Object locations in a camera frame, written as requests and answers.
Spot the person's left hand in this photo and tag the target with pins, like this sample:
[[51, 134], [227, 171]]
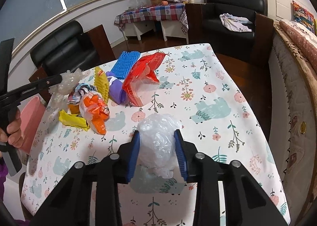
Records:
[[13, 134]]

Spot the clear plastic bag on table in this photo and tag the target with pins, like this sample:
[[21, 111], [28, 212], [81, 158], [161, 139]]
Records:
[[136, 4]]

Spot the floral bear tablecloth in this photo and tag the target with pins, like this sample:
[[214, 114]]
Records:
[[196, 90]]

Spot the orange white snack wrapper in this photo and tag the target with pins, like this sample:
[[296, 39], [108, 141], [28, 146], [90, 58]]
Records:
[[95, 111]]

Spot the white cloth on armchair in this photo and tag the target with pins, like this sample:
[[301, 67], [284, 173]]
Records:
[[235, 24]]

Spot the pink plastic trash bin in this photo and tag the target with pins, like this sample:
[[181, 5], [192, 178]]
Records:
[[31, 116]]

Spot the black leather armchair right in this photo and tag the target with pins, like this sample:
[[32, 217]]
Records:
[[204, 26]]

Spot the bed with floral quilt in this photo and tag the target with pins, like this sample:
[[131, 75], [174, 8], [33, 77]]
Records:
[[292, 140]]

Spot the checkered cloth side table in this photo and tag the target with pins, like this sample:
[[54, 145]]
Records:
[[172, 19]]

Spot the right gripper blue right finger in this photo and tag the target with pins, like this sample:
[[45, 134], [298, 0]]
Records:
[[180, 148]]

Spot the orange fruit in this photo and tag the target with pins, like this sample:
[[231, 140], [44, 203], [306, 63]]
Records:
[[164, 3]]

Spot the purple foam piece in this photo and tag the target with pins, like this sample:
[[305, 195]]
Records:
[[116, 92]]

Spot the colourful striped pillow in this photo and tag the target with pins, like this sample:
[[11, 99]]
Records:
[[303, 16]]

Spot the yellow plastic wrapper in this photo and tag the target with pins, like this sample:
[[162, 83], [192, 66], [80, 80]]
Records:
[[73, 120]]

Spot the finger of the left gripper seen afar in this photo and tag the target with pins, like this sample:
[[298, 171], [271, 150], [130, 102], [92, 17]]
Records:
[[37, 86]]

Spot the black leather armchair left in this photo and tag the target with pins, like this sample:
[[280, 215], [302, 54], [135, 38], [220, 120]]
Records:
[[68, 48]]

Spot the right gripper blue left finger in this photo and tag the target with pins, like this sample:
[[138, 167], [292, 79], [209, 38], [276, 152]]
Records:
[[133, 152]]

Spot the white wooden headboard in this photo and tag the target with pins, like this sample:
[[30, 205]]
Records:
[[283, 9]]

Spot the clear bubble wrap piece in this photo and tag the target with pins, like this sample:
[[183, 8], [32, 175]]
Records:
[[59, 92]]

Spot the colourful patterned wrapper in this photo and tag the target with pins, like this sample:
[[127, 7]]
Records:
[[78, 92]]

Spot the white plastic bag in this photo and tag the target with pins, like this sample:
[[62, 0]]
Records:
[[157, 144]]

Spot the black leather armchair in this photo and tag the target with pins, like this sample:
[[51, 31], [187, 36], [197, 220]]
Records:
[[204, 26], [68, 48]]

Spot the red plastic bag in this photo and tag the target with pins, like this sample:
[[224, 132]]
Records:
[[142, 82]]

